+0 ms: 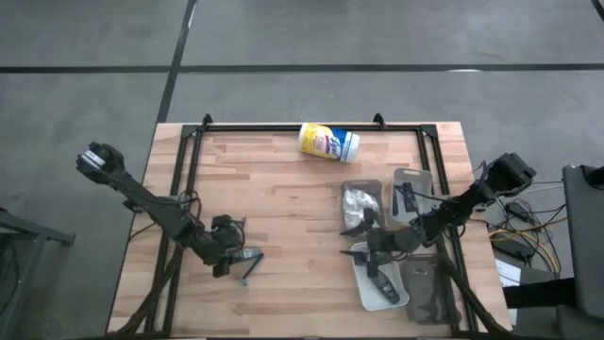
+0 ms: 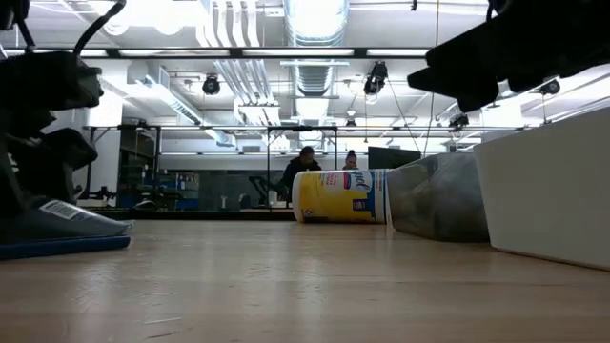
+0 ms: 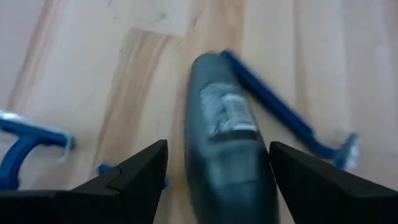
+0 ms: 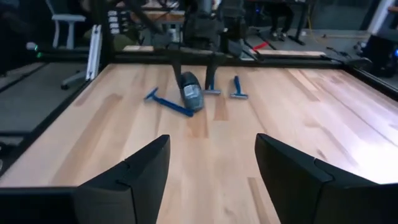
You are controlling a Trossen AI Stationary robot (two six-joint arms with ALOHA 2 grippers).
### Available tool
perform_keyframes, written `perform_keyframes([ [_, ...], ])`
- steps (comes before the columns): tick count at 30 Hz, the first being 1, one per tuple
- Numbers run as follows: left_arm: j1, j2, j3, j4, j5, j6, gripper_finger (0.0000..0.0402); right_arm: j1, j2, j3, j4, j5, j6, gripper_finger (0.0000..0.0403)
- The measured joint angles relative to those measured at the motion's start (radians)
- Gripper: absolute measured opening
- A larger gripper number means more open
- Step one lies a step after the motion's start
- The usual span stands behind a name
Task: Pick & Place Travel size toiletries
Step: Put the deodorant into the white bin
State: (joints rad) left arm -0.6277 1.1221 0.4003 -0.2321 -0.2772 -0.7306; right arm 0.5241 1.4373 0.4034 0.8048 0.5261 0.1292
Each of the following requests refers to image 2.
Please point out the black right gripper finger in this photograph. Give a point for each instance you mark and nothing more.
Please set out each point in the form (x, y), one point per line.
(467, 88)
(469, 52)

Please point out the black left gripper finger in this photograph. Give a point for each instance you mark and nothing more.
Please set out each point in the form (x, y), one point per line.
(7, 181)
(52, 157)

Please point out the grey pouch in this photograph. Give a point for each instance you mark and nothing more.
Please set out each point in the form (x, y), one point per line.
(57, 226)

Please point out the black ceiling spotlight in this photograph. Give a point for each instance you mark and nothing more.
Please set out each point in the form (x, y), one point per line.
(460, 121)
(375, 78)
(550, 87)
(211, 86)

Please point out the black background monitor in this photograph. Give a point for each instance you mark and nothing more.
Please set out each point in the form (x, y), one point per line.
(391, 158)

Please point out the black overhead light bar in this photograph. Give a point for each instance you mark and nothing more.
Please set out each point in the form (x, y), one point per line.
(359, 52)

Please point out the smoky translucent plastic tray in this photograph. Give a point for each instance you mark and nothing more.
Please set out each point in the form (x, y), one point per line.
(429, 205)

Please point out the white plastic tray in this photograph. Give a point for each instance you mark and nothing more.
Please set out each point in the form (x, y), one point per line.
(548, 190)

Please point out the person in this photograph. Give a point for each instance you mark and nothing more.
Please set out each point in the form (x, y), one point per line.
(351, 161)
(300, 167)

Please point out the yellow disinfecting wipes canister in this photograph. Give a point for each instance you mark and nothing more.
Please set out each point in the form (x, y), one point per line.
(333, 197)

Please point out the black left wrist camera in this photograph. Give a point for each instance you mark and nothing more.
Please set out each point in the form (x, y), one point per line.
(47, 81)

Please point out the black aluminium table frame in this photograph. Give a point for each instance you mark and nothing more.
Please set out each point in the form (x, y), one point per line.
(190, 215)

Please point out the silver ceiling air duct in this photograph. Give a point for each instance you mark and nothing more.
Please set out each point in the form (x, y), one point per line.
(314, 24)

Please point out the black background rig frame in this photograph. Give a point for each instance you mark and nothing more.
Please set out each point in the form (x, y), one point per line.
(302, 128)

